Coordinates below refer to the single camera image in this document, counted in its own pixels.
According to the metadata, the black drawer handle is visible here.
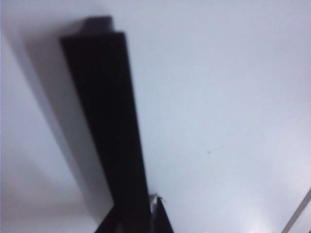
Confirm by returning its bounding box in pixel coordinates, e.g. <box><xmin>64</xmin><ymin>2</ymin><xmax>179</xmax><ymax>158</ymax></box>
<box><xmin>59</xmin><ymin>16</ymin><xmax>153</xmax><ymax>233</ymax></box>

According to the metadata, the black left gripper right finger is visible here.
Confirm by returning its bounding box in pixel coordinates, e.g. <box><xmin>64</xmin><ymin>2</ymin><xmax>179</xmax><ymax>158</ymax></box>
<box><xmin>151</xmin><ymin>196</ymin><xmax>174</xmax><ymax>233</ymax></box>

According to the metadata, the white cabinet drawer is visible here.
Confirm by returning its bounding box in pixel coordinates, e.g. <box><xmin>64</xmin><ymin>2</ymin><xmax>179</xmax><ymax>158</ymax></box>
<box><xmin>0</xmin><ymin>0</ymin><xmax>311</xmax><ymax>233</ymax></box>

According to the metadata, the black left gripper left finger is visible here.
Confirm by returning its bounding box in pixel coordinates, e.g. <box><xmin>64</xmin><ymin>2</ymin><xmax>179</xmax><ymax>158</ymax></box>
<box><xmin>94</xmin><ymin>203</ymin><xmax>126</xmax><ymax>233</ymax></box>

